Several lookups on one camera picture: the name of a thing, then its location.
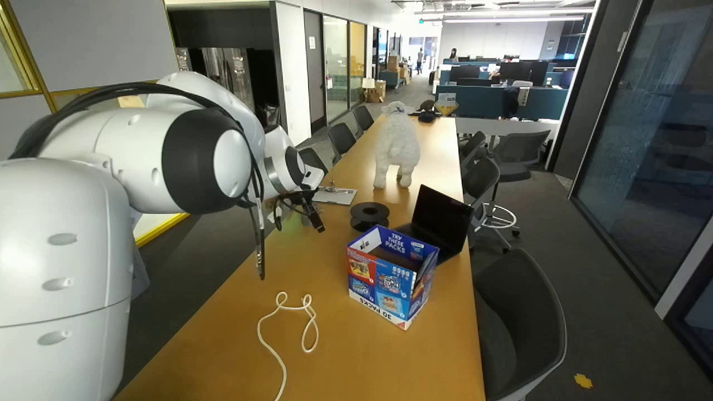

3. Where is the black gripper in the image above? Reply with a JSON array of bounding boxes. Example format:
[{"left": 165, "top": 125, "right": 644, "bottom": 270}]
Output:
[{"left": 271, "top": 184, "right": 328, "bottom": 235}]

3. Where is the white rope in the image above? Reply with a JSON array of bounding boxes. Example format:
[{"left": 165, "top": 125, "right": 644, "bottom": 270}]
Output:
[{"left": 254, "top": 290, "right": 322, "bottom": 401}]

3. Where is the blue printed cardboard box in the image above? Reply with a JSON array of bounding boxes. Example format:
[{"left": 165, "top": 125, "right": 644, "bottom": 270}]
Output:
[{"left": 346, "top": 223, "right": 440, "bottom": 333}]

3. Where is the clipboard with paper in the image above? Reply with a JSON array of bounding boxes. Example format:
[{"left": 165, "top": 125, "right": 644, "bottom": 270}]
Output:
[{"left": 310, "top": 186, "right": 359, "bottom": 207}]

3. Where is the dark office chair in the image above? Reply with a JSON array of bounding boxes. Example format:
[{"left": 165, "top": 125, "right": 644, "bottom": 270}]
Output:
[
  {"left": 487, "top": 129, "right": 553, "bottom": 186},
  {"left": 297, "top": 146, "right": 329, "bottom": 176},
  {"left": 352, "top": 104, "right": 377, "bottom": 134},
  {"left": 325, "top": 120, "right": 359, "bottom": 156}
]

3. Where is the black filament spool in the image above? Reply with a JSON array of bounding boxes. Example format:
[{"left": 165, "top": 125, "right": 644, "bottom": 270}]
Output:
[{"left": 347, "top": 200, "right": 393, "bottom": 235}]

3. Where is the white sheep figure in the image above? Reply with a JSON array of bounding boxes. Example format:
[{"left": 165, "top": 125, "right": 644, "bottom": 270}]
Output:
[{"left": 369, "top": 101, "right": 424, "bottom": 190}]

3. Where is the black laptop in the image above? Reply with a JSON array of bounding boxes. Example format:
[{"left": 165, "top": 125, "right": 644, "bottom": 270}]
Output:
[{"left": 397, "top": 184, "right": 475, "bottom": 266}]

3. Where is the cardboard boxes stack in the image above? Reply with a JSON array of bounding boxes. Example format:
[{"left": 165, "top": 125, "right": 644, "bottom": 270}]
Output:
[{"left": 361, "top": 76, "right": 388, "bottom": 106}]

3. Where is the black object on table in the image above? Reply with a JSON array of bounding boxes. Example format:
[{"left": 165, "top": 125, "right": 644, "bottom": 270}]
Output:
[{"left": 415, "top": 98, "right": 440, "bottom": 125}]

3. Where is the teal desk partition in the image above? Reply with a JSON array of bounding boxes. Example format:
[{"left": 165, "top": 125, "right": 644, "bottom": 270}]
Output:
[{"left": 436, "top": 58, "right": 572, "bottom": 123}]

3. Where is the large grey office chair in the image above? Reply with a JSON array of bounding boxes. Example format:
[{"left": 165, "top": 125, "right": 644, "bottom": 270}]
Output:
[{"left": 471, "top": 246, "right": 570, "bottom": 401}]

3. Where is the yellow framed partition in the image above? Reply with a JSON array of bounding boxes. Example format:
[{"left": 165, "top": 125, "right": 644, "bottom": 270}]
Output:
[{"left": 0, "top": 0, "right": 181, "bottom": 114}]

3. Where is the office chair with ring footrest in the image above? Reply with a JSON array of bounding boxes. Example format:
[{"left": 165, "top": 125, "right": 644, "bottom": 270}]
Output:
[{"left": 462, "top": 151, "right": 522, "bottom": 241}]

